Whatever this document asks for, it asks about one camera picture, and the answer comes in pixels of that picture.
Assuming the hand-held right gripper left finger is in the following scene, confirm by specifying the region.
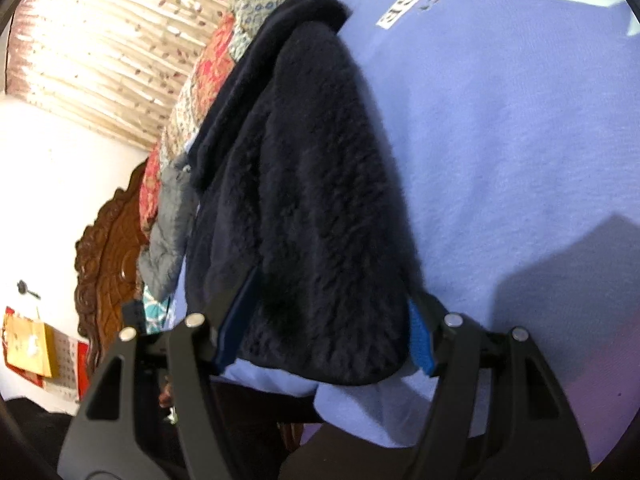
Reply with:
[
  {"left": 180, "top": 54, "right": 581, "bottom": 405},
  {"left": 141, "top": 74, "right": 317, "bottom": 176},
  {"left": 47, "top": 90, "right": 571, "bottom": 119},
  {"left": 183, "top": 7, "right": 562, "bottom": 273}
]
[{"left": 56, "top": 265, "right": 261, "bottom": 480}]

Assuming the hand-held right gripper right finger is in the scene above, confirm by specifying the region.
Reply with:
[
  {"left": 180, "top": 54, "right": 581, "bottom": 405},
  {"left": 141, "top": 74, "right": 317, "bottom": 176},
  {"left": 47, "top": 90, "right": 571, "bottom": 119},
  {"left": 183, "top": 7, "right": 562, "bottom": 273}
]
[{"left": 400, "top": 292, "right": 593, "bottom": 480}]

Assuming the black fleece garment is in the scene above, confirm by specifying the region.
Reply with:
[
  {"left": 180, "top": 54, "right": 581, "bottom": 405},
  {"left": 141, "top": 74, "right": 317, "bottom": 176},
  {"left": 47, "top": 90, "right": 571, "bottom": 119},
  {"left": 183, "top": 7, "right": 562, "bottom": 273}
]
[{"left": 185, "top": 0, "right": 426, "bottom": 386}]

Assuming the teal wave-patterned quilt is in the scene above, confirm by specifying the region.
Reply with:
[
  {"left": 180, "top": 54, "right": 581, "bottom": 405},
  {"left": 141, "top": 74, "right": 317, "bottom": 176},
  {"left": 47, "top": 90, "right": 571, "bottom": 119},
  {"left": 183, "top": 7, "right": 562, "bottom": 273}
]
[{"left": 142, "top": 285, "right": 176, "bottom": 333}]

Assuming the grey down jacket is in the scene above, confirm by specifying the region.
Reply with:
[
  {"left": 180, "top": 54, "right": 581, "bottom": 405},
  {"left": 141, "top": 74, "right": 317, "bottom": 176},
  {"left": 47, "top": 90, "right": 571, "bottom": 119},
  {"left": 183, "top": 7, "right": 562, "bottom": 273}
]
[{"left": 137, "top": 162, "right": 201, "bottom": 301}]

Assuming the carved wooden headboard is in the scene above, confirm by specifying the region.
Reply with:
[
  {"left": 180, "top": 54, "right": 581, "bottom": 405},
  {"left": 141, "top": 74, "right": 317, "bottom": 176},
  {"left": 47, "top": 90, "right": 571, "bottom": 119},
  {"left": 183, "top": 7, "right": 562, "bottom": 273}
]
[{"left": 74, "top": 157, "right": 166, "bottom": 396}]

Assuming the blue printed bed sheet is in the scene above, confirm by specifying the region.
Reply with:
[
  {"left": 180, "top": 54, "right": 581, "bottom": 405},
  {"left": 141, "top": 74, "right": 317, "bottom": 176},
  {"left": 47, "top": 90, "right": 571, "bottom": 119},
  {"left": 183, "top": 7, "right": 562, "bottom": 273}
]
[{"left": 175, "top": 0, "right": 636, "bottom": 466}]

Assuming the red floral patchwork quilt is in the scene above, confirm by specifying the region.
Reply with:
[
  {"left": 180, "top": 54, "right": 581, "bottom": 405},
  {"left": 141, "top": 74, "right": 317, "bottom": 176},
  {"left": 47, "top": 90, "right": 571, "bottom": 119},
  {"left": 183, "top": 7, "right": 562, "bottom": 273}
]
[{"left": 140, "top": 0, "right": 346, "bottom": 241}]

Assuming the beige leaf-print curtain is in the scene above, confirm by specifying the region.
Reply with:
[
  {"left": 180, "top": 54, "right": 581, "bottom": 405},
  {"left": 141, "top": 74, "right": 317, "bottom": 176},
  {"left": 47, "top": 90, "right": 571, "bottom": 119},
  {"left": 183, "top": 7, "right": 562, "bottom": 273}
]
[{"left": 5, "top": 0, "right": 266, "bottom": 151}]

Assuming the red wall calendar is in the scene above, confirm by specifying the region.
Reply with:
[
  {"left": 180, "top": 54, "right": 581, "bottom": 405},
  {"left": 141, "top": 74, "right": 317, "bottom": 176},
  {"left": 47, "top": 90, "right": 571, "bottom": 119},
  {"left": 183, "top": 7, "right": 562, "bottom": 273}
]
[{"left": 0, "top": 305, "right": 91, "bottom": 403}]

